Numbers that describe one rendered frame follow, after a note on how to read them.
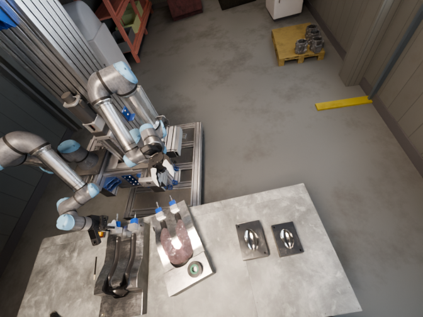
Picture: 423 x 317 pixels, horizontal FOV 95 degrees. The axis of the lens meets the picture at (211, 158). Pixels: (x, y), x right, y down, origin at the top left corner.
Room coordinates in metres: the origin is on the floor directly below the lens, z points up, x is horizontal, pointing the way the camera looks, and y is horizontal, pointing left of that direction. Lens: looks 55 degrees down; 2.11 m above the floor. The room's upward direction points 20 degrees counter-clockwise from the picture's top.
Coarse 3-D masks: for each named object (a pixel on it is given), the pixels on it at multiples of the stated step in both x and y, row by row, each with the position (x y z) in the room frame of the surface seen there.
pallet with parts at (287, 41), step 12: (300, 24) 3.57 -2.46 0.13; (276, 36) 3.44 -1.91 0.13; (288, 36) 3.31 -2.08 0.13; (300, 36) 3.18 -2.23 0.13; (312, 36) 2.85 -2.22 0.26; (276, 48) 3.10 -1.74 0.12; (288, 48) 2.97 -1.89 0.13; (300, 48) 2.72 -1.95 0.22; (312, 48) 2.67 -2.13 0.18; (300, 60) 2.67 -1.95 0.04
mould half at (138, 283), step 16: (144, 224) 0.53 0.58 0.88; (112, 240) 0.50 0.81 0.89; (128, 240) 0.46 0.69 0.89; (144, 240) 0.43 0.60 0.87; (112, 256) 0.40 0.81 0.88; (128, 256) 0.37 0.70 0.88; (144, 256) 0.34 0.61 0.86; (144, 272) 0.25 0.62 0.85; (96, 288) 0.25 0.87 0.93; (128, 288) 0.19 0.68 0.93; (144, 288) 0.17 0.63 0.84; (112, 304) 0.15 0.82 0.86; (128, 304) 0.12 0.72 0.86; (144, 304) 0.10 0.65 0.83
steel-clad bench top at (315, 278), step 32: (288, 192) 0.42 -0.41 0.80; (224, 224) 0.37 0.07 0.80; (320, 224) 0.17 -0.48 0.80; (64, 256) 0.55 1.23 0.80; (96, 256) 0.47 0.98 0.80; (224, 256) 0.19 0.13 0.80; (288, 256) 0.08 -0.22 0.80; (320, 256) 0.02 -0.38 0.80; (32, 288) 0.42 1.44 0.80; (64, 288) 0.34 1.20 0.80; (160, 288) 0.15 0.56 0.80; (192, 288) 0.09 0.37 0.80; (224, 288) 0.04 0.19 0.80; (256, 288) -0.01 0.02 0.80; (288, 288) -0.06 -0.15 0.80; (320, 288) -0.11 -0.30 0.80
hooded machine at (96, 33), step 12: (72, 12) 3.94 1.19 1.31; (84, 12) 4.02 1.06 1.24; (84, 24) 3.85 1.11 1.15; (96, 24) 4.15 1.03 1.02; (84, 36) 3.82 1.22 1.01; (96, 36) 3.85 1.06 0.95; (108, 36) 4.20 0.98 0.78; (96, 48) 3.72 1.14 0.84; (108, 48) 3.97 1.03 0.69; (108, 60) 3.74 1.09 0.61; (120, 60) 4.11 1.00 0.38
